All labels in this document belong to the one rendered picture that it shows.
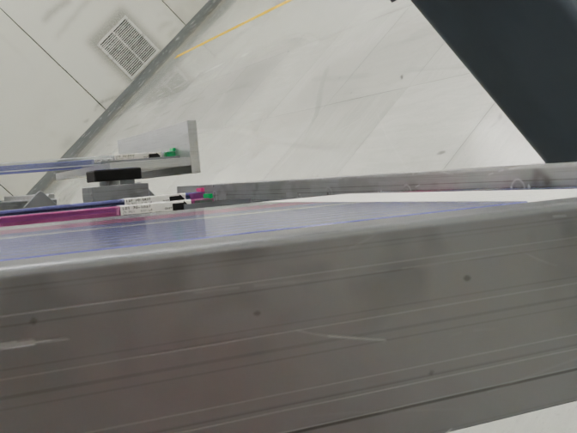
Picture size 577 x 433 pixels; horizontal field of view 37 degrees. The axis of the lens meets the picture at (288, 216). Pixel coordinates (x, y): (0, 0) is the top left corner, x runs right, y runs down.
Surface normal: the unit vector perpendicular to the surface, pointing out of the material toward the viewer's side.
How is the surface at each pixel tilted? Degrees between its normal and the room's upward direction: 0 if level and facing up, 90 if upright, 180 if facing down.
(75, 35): 90
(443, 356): 90
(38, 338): 90
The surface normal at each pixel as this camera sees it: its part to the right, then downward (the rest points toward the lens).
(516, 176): -0.90, 0.10
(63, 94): 0.43, 0.01
